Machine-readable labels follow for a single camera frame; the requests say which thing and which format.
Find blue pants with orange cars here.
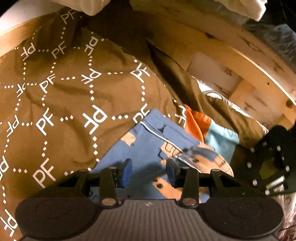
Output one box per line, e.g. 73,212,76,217
92,109,233,200

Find white pink sleeve forearm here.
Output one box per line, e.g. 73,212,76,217
54,1,267,21

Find orange and blue bedsheet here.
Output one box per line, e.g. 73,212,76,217
184,89,269,165

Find brown PF patterned duvet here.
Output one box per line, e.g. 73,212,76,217
1,6,264,240

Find wooden bed frame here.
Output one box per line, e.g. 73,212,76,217
1,3,295,133

